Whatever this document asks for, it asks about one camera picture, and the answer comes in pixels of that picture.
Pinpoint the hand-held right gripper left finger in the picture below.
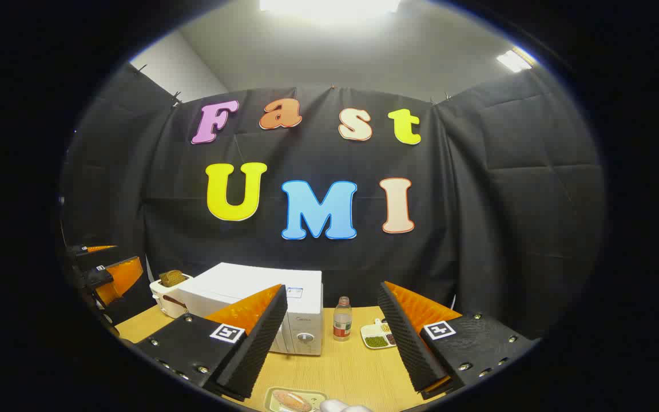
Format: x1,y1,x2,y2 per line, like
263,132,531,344
135,284,289,401

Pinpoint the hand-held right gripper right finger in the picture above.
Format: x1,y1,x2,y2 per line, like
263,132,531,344
378,280,536,400

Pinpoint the white microwave oven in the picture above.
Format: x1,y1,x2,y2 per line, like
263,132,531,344
178,262,324,356

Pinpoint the orange bread roll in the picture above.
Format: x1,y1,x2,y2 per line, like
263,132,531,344
274,391,313,412

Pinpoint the white divided dish of beans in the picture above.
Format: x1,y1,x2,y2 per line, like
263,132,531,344
360,319,397,350

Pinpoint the white toaster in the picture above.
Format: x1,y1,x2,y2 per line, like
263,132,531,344
149,274,194,319

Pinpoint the clear bottle with red label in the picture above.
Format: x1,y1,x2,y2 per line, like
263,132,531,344
333,296,353,342

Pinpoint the pale green rectangular tray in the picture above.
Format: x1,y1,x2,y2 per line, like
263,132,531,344
264,387,328,412

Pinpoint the ceiling light panel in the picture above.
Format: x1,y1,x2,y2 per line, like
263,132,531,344
497,49,535,73
258,0,402,15

